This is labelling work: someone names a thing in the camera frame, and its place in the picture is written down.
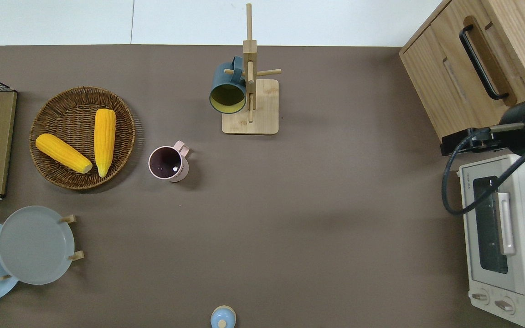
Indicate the wooden plate rack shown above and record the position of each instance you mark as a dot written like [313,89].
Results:
[78,256]

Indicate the wooden mug rack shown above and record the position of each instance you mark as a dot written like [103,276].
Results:
[262,114]

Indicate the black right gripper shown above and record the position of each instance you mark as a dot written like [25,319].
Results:
[515,132]

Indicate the brown table mat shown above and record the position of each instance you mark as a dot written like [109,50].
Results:
[290,205]

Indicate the dark teal mug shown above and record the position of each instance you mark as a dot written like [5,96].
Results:
[226,86]

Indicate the pink mug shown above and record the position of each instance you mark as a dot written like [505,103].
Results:
[169,164]

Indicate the white toaster oven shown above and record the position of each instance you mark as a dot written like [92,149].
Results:
[522,273]

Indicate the brown wicker basket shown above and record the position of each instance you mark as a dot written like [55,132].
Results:
[71,105]

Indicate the yellow corn cob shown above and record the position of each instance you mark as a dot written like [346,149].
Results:
[105,136]
[62,152]

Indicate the small blue bell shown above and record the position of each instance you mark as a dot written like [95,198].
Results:
[223,318]

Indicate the wooden cabinet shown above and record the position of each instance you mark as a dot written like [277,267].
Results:
[517,36]

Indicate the grey plate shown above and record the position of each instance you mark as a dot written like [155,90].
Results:
[34,246]

